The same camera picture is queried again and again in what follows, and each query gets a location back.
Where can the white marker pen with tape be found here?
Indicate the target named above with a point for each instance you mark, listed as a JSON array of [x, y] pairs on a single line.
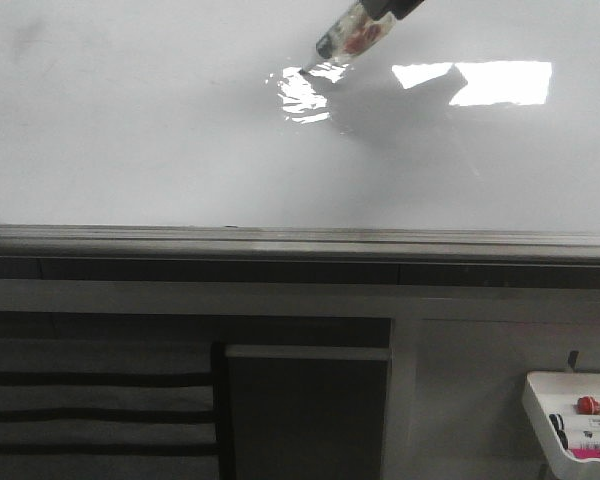
[[352, 34]]

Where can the black capped marker in tray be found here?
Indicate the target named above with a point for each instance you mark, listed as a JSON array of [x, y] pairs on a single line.
[[579, 432]]

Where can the black tray hook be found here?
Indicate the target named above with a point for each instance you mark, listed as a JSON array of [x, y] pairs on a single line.
[[572, 360]]

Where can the white whiteboard surface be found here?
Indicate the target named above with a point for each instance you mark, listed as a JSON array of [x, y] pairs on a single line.
[[469, 115]]

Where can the dark grey panel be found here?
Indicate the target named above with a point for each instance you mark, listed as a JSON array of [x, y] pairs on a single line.
[[308, 418]]

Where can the grey slatted panel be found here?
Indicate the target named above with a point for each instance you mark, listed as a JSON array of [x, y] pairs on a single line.
[[107, 397]]

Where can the pink labelled marker in tray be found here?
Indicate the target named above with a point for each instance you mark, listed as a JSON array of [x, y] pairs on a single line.
[[585, 450]]

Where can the red capped marker in tray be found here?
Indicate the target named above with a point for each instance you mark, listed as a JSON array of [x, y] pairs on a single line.
[[588, 405]]

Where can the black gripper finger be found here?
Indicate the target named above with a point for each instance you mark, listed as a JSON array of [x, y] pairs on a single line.
[[402, 8], [376, 9]]

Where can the grey whiteboard frame rail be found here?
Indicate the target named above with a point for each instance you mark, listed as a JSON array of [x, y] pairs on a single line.
[[301, 256]]

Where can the white plastic marker tray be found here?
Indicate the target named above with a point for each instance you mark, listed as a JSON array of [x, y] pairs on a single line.
[[548, 393]]

